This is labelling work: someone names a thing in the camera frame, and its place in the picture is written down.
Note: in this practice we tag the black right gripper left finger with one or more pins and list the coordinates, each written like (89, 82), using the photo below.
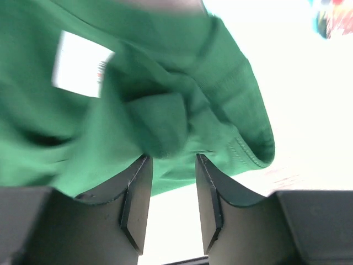
(104, 225)

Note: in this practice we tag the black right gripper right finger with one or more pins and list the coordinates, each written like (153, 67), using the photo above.
(240, 226)

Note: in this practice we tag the green t-shirt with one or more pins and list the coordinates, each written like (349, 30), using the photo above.
(87, 87)

